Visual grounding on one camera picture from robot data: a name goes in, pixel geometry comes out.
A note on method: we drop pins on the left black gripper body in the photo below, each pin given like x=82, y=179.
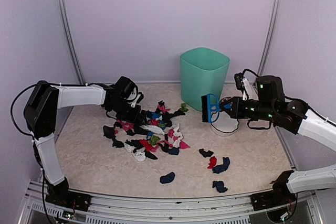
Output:
x=125, y=113

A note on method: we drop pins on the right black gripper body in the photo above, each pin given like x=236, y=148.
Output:
x=244, y=113

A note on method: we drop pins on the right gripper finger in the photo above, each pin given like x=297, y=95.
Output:
x=229, y=113
x=233, y=105

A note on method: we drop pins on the blue hand brush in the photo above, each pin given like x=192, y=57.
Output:
x=210, y=108

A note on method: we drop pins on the blue dustpan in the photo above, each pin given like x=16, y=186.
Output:
x=153, y=118

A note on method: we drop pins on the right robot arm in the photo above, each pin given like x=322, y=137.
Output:
x=295, y=116

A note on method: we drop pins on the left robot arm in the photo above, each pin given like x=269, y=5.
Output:
x=40, y=113

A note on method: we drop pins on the red patterned bowl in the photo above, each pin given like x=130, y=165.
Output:
x=225, y=101

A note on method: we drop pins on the white fluted bowl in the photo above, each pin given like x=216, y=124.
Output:
x=224, y=126

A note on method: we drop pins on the black scrap left front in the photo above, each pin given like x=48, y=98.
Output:
x=117, y=144

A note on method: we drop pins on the black scrap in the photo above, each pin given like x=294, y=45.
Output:
x=205, y=153
x=117, y=144

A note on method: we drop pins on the white scrap front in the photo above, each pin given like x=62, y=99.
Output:
x=129, y=148

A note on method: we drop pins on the teal plastic waste bin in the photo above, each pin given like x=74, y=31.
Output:
x=202, y=71

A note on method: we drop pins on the green paper scrap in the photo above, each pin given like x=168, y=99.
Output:
x=183, y=107

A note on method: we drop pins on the black scrap right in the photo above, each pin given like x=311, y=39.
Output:
x=205, y=153

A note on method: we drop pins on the red paper scrap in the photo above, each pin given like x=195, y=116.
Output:
x=212, y=162

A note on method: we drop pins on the navy curved scrap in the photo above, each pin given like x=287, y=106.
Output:
x=223, y=167

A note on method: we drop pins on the navy scrap front right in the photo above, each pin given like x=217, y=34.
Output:
x=219, y=186

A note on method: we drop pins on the navy scrap front centre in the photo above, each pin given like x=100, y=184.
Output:
x=165, y=179

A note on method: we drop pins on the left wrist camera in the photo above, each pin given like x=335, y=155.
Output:
x=139, y=97

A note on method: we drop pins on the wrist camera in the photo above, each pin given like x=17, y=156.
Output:
x=244, y=86
x=139, y=97

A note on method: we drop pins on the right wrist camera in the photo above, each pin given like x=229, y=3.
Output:
x=244, y=86

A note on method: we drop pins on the right aluminium frame post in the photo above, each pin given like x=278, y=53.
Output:
x=269, y=36

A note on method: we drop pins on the aluminium frame post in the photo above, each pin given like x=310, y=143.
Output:
x=70, y=41
x=269, y=36

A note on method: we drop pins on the front aluminium rail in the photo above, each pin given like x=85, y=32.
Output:
x=118, y=209

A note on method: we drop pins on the left aluminium frame post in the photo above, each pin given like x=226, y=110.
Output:
x=70, y=41

